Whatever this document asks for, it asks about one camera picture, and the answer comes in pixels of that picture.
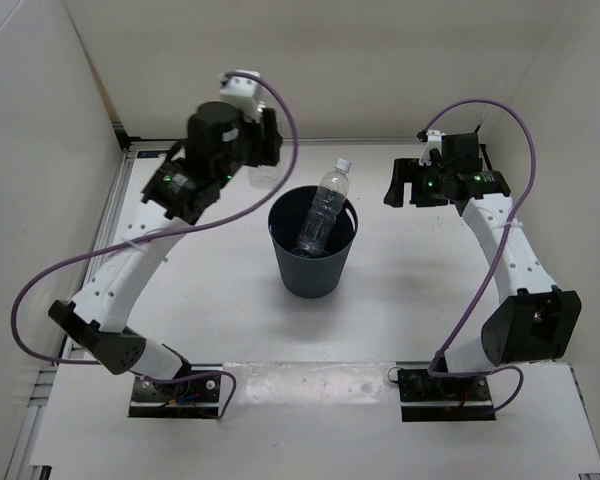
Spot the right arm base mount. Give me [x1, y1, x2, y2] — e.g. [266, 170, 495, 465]
[386, 363, 496, 423]

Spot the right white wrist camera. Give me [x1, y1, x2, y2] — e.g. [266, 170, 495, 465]
[416, 129, 445, 166]

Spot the left blue table sticker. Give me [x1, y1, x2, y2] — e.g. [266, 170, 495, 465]
[135, 150, 166, 159]

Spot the left aluminium frame rail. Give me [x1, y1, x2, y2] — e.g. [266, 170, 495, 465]
[4, 147, 134, 480]

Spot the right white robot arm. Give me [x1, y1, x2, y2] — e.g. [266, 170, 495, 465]
[384, 130, 582, 400]

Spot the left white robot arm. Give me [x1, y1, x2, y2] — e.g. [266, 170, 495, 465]
[49, 101, 282, 400]

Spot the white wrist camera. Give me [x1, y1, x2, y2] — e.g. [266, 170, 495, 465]
[416, 129, 445, 166]
[220, 75, 262, 123]

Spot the clear bottle green label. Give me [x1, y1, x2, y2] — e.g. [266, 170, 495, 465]
[248, 102, 282, 190]

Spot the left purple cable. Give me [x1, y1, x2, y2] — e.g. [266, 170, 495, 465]
[10, 72, 300, 419]

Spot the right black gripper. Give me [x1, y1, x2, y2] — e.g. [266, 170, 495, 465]
[384, 159, 453, 209]

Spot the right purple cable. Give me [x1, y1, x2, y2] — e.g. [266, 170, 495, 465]
[427, 98, 536, 412]

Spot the clear unlabelled plastic bottle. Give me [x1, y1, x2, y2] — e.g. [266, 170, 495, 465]
[296, 158, 352, 256]

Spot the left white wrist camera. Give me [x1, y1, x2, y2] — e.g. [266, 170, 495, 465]
[220, 75, 262, 123]

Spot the dark grey plastic bin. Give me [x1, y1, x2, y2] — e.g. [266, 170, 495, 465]
[268, 185, 359, 299]

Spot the purple cable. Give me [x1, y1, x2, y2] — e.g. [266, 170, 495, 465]
[10, 72, 300, 419]
[427, 98, 536, 412]

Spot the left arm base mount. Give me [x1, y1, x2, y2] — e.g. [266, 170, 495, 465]
[127, 364, 237, 421]

